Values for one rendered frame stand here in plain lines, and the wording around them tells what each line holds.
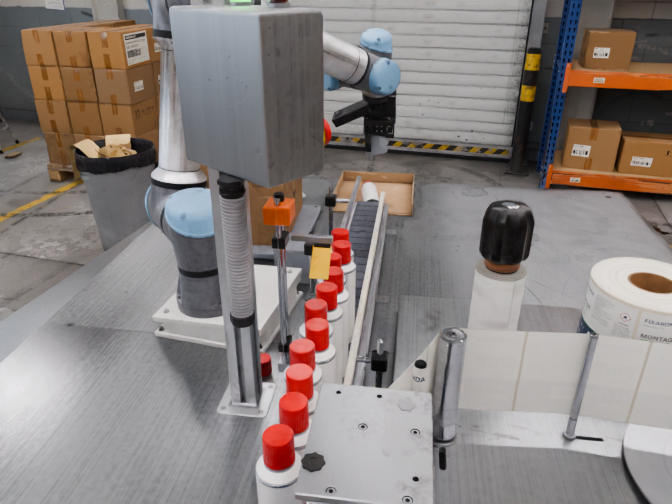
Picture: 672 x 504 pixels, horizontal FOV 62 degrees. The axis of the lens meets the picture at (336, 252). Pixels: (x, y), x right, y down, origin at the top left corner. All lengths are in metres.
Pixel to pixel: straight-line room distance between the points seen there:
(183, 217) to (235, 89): 0.48
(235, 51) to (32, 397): 0.76
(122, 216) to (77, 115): 1.54
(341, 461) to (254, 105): 0.38
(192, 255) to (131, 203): 2.31
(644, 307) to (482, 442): 0.35
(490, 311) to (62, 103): 4.23
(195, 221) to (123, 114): 3.51
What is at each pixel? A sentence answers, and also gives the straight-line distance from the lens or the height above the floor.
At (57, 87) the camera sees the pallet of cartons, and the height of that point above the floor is 0.74.
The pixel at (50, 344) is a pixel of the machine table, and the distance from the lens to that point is 1.30.
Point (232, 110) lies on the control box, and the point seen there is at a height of 1.37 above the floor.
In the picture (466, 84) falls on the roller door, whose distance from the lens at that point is 5.17.
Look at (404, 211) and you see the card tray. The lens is 1.80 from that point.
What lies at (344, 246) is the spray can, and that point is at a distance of 0.97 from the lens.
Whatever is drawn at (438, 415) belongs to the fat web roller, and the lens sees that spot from 0.86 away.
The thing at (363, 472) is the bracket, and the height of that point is 1.14.
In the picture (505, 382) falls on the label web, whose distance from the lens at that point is 0.88.
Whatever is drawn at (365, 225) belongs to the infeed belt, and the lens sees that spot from 1.57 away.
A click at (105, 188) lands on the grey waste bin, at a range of 3.38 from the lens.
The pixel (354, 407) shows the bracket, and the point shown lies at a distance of 0.55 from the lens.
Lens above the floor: 1.51
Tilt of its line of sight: 26 degrees down
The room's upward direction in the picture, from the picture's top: straight up
